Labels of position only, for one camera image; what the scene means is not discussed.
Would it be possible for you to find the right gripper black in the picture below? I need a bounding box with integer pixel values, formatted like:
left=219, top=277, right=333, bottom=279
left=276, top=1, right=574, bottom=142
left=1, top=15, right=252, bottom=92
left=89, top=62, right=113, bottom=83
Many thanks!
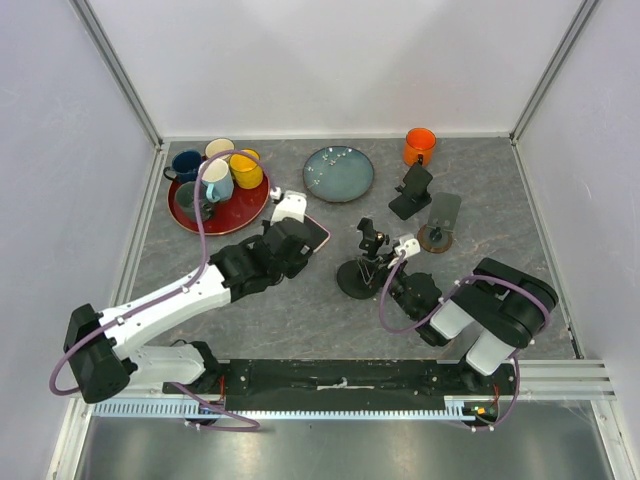
left=355, top=251, right=418, bottom=320

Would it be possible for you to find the black tripod phone stand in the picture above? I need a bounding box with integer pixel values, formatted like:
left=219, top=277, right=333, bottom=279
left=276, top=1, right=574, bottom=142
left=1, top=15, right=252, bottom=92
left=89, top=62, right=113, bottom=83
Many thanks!
left=336, top=217, right=390, bottom=300

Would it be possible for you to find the pink case phone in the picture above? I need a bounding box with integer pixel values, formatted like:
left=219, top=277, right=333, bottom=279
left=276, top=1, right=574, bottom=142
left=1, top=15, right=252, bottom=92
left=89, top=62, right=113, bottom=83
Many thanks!
left=304, top=215, right=331, bottom=253

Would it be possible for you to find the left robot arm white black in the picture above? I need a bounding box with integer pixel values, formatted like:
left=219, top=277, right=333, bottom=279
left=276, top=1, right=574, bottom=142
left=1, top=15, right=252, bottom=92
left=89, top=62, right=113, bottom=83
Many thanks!
left=61, top=217, right=314, bottom=404

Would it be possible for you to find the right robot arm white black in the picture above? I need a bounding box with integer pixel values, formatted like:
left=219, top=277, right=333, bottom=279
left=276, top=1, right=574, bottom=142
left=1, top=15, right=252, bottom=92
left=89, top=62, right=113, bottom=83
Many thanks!
left=337, top=254, right=559, bottom=394

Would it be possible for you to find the wooden base phone stand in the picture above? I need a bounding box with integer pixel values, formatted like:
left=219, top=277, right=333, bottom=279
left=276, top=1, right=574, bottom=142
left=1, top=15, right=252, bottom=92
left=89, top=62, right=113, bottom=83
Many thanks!
left=417, top=192, right=461, bottom=254

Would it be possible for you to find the black folding phone stand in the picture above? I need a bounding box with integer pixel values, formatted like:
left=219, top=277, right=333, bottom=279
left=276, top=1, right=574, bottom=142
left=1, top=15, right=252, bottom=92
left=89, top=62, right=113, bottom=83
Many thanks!
left=388, top=163, right=433, bottom=220

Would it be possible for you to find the yellow cup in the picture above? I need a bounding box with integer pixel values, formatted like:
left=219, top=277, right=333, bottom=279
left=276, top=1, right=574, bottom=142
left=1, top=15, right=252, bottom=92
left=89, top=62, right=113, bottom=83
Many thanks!
left=229, top=154, right=264, bottom=190

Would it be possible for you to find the teal ceramic plate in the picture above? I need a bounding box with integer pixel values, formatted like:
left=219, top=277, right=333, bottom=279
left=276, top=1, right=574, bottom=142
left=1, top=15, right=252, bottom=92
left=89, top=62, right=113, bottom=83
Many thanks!
left=302, top=146, right=374, bottom=203

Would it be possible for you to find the light blue white mug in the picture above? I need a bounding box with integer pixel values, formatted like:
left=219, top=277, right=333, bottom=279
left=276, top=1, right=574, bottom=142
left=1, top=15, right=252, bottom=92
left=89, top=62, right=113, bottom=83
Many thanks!
left=199, top=159, right=234, bottom=203

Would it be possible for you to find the grey mug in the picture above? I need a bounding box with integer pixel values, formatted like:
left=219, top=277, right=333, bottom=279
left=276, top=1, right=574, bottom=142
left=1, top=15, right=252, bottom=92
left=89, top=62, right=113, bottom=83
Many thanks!
left=174, top=181, right=215, bottom=222

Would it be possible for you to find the cream mug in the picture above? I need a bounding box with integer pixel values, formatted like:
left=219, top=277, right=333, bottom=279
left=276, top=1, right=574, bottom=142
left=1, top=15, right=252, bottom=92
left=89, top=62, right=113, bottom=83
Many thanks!
left=204, top=138, right=235, bottom=159

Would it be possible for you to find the dark blue mug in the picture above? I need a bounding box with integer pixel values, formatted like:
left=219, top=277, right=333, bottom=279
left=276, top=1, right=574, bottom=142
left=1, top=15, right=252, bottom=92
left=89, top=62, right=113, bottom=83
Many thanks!
left=162, top=150, right=203, bottom=184

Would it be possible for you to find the orange mug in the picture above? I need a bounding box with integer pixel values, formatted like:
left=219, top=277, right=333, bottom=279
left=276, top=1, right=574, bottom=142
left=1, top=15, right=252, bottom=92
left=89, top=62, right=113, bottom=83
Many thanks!
left=403, top=127, right=437, bottom=166

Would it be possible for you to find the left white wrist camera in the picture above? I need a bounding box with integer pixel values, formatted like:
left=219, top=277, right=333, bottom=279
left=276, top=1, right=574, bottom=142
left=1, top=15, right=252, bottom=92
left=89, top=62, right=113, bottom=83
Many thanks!
left=269, top=187, right=307, bottom=224

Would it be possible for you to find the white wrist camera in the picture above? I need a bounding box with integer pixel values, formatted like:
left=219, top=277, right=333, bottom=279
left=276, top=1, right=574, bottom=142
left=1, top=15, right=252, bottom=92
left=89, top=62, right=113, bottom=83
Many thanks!
left=269, top=187, right=307, bottom=224
left=393, top=233, right=421, bottom=259

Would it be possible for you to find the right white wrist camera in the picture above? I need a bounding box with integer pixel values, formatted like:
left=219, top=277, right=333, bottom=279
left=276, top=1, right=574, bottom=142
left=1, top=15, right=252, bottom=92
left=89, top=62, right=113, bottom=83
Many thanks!
left=393, top=233, right=421, bottom=259

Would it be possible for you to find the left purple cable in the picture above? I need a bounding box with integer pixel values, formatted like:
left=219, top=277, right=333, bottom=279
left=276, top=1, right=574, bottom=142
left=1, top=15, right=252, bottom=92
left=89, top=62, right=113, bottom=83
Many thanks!
left=48, top=149, right=264, bottom=432

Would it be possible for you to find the purple cable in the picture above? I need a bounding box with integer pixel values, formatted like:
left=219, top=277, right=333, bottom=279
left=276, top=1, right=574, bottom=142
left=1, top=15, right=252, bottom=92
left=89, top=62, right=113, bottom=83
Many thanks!
left=48, top=149, right=264, bottom=432
left=379, top=252, right=559, bottom=434

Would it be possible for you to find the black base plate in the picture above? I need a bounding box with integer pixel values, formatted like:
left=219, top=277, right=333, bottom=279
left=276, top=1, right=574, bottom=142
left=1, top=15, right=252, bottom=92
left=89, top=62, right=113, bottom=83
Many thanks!
left=188, top=359, right=516, bottom=411

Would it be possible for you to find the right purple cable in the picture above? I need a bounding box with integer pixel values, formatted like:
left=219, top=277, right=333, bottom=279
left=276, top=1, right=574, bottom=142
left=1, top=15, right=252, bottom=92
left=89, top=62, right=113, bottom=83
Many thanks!
left=379, top=252, right=559, bottom=434

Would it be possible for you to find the left aluminium frame post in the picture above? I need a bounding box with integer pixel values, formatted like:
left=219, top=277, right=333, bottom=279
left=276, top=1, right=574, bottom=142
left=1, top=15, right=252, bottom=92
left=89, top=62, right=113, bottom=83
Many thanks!
left=70, top=0, right=163, bottom=149

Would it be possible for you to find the aluminium frame post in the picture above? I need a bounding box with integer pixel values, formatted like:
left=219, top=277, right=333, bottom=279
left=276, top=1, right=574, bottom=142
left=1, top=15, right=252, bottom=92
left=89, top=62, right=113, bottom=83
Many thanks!
left=509, top=0, right=600, bottom=145
left=70, top=0, right=163, bottom=149

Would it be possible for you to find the right aluminium frame post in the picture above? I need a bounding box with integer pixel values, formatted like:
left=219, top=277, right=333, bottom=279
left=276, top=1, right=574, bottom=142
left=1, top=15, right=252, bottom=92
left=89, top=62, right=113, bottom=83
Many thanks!
left=509, top=0, right=600, bottom=145

